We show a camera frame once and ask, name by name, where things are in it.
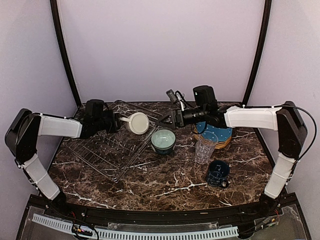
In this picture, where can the white slotted cable duct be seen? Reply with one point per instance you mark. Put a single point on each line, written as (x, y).
(121, 231)

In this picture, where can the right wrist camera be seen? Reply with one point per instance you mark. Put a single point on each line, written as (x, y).
(177, 99)

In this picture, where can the blue polka dot plate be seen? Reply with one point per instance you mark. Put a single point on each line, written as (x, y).
(215, 132)

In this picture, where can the dark blue ceramic mug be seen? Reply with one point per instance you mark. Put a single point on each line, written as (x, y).
(217, 174)

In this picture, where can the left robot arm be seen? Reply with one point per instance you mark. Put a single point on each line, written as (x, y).
(22, 139)

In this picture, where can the green ribbed ceramic bowl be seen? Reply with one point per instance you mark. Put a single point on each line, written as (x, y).
(163, 141)

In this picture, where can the wire dish rack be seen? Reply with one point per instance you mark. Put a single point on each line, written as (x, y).
(111, 154)

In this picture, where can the white ribbed ceramic mug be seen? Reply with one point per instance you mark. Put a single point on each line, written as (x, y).
(137, 123)

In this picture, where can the black aluminium front rail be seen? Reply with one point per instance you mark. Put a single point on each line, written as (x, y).
(242, 214)

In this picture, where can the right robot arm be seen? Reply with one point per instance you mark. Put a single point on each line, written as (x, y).
(284, 119)

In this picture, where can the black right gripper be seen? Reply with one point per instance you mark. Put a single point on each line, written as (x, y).
(178, 120)

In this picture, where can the clear plastic tumbler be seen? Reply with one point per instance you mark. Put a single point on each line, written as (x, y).
(205, 147)

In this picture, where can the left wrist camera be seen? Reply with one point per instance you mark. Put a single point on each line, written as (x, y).
(94, 108)

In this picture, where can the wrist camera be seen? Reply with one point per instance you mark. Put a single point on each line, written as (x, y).
(177, 99)
(94, 108)

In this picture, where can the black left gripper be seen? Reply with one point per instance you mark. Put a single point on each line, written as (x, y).
(113, 129)

